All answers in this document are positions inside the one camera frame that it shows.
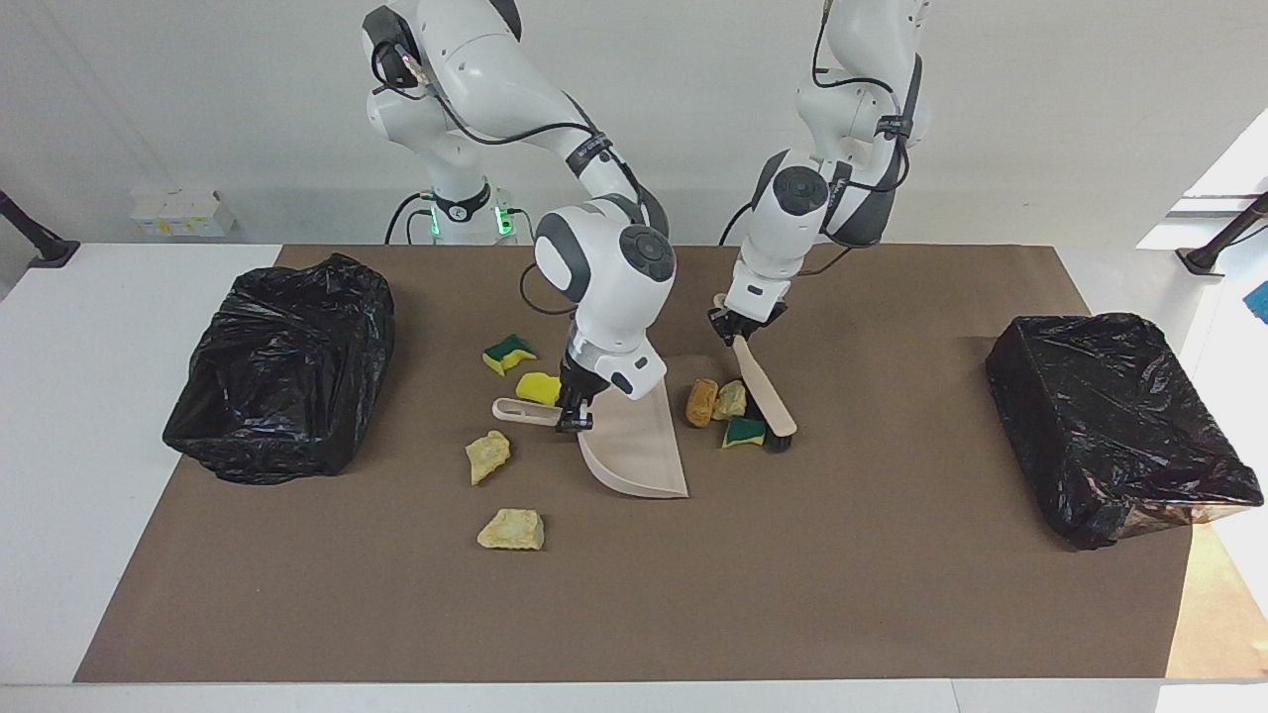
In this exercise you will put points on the beige plastic dustpan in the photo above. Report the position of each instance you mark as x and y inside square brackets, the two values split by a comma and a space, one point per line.
[639, 446]

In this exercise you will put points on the green and yellow sponge piece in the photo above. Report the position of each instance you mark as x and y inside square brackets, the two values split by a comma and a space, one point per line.
[508, 352]
[745, 432]

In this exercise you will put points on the box bin with black bag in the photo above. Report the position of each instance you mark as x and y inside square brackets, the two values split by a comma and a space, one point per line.
[1109, 416]

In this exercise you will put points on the orange sponge piece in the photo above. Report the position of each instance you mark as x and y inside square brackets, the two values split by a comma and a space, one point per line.
[701, 402]

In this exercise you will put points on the beige brush with black bristles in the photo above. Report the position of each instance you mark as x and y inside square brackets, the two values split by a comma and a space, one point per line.
[765, 391]

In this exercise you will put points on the white wall socket boxes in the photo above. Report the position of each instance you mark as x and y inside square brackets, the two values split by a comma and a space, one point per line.
[183, 214]

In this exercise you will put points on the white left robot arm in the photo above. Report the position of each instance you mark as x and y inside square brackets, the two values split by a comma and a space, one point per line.
[783, 228]

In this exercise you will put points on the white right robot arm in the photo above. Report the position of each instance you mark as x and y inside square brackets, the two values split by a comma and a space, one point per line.
[604, 287]

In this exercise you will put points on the open bin with black bag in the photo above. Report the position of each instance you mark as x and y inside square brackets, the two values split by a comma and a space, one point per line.
[277, 376]

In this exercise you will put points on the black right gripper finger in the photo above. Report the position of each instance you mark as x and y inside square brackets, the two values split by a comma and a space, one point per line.
[566, 418]
[585, 420]

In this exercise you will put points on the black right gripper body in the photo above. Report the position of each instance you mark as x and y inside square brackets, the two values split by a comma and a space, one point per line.
[581, 388]

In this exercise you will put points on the tan cardboard sheet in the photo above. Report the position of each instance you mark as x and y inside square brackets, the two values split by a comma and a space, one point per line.
[1223, 604]

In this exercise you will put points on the bright yellow sponge piece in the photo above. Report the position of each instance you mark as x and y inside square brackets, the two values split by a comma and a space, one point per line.
[537, 388]

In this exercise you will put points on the pale yellow sponge chunk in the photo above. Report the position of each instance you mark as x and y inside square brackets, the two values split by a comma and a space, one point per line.
[488, 456]
[731, 400]
[511, 531]

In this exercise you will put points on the teal object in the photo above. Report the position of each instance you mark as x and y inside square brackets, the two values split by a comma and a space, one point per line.
[1259, 302]

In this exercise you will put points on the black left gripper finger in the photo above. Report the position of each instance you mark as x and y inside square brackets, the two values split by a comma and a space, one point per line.
[758, 336]
[722, 323]

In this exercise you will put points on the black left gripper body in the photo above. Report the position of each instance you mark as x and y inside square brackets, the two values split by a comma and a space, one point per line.
[753, 319]

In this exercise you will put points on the brown table mat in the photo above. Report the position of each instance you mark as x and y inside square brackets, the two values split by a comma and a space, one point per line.
[634, 614]

